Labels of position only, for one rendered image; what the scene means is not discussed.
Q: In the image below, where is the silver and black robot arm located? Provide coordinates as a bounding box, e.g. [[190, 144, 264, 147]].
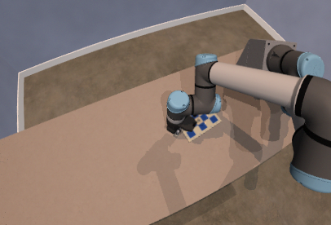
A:
[[167, 45, 331, 193]]

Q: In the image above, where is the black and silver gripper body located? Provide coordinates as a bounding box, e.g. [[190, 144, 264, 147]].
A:
[[166, 114, 197, 134]]

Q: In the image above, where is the blue and cream chessboard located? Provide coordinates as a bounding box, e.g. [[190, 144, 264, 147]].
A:
[[181, 113, 221, 143]]

